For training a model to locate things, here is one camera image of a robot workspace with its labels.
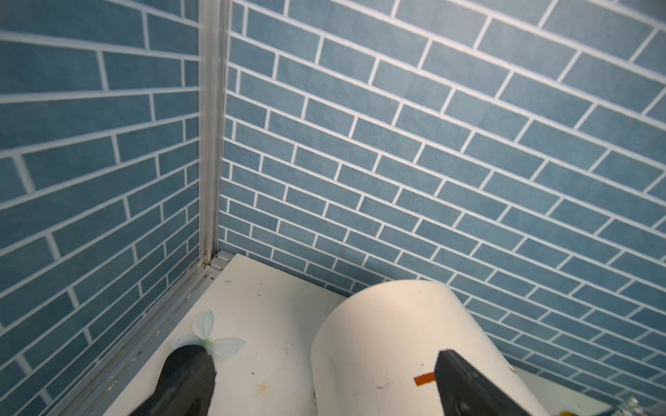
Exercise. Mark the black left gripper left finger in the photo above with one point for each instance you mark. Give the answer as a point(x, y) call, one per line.
point(185, 386)

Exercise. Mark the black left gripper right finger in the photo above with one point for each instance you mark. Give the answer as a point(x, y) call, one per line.
point(464, 390)

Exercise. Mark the white round drawer cabinet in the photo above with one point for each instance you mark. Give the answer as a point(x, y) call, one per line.
point(375, 354)

